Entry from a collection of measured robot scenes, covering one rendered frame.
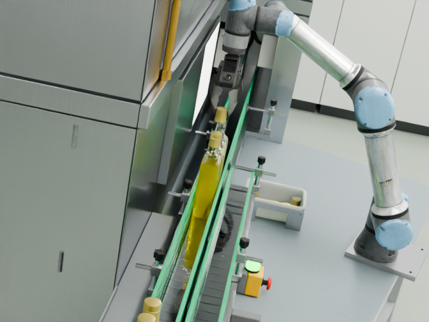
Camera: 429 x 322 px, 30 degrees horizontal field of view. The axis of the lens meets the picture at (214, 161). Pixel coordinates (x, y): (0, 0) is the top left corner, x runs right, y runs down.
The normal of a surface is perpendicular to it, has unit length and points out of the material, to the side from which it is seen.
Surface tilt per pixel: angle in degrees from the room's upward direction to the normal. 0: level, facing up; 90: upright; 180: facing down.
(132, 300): 0
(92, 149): 90
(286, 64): 90
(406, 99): 90
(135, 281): 0
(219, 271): 0
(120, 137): 90
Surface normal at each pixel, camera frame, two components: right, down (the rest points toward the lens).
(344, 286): 0.17, -0.91
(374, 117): -0.11, 0.24
